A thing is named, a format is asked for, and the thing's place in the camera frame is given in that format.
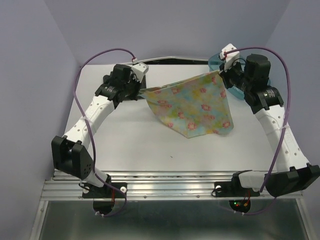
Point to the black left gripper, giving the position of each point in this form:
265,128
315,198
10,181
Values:
133,96

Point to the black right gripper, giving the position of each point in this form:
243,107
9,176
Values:
226,74

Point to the pastel floral skirt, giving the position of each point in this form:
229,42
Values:
192,107

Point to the dark dotted skirt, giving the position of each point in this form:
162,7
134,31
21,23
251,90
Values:
143,83

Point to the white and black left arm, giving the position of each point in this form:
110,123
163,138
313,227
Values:
70,151

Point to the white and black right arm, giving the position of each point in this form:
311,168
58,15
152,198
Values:
290,170

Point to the teal plastic basket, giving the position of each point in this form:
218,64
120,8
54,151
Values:
215,63

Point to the metal lower shelf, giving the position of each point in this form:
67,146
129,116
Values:
173,220

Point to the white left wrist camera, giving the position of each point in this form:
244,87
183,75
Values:
140,70

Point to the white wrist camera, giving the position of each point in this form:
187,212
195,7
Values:
140,70
229,54

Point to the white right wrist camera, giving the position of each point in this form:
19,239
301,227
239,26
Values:
229,54

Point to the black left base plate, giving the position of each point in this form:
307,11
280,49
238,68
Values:
92,192

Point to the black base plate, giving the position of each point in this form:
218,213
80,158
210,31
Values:
227,189
92,192

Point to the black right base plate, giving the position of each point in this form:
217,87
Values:
227,189

